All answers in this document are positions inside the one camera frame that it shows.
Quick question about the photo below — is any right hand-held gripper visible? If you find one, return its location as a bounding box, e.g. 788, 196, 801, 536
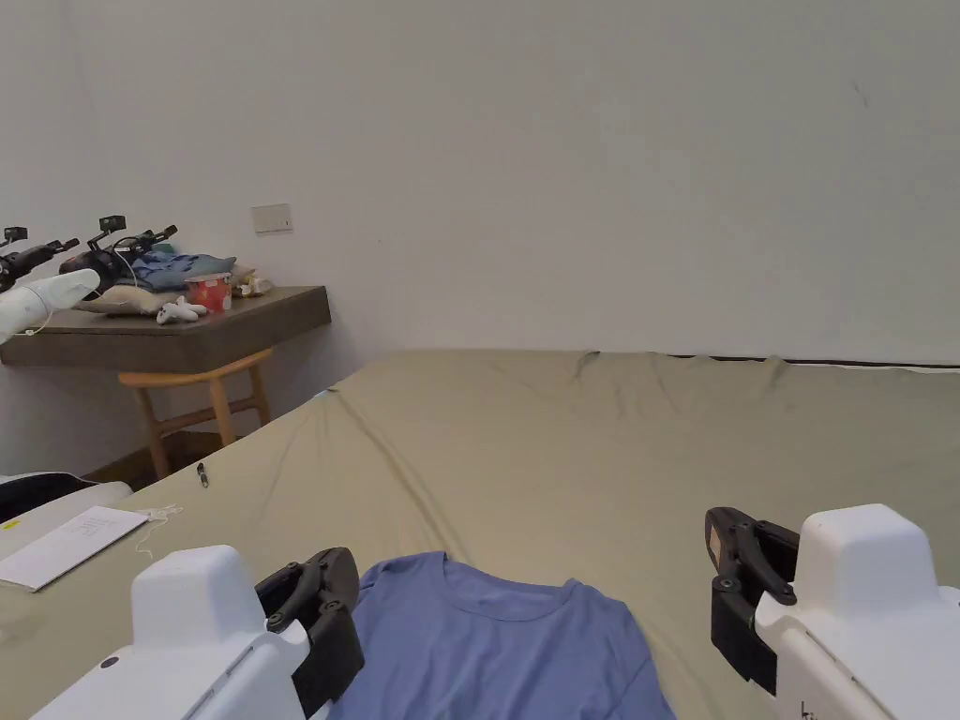
704, 503, 960, 720

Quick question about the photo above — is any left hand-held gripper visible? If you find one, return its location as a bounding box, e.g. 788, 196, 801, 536
29, 545, 367, 720

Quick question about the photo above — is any blue t-shirt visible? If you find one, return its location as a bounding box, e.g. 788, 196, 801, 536
325, 550, 680, 720

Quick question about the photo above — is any bed with beige sheet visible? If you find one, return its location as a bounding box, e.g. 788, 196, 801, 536
0, 348, 960, 720

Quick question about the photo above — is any light wooden stool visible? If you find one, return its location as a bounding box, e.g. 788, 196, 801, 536
118, 347, 275, 481

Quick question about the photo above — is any white paper sheet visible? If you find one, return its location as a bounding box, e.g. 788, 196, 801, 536
0, 504, 151, 593

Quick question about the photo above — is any black and white case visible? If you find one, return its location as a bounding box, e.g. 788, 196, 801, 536
0, 471, 136, 526

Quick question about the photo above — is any white rounded device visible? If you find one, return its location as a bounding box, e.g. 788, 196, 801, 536
0, 268, 103, 343

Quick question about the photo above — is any thin white string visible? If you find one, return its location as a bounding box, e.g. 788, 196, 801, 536
134, 503, 185, 556

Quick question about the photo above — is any dark wooden wall shelf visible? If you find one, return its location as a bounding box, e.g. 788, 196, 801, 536
0, 215, 333, 370

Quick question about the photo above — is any white wall switch plate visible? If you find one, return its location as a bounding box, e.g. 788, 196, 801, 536
250, 202, 294, 234

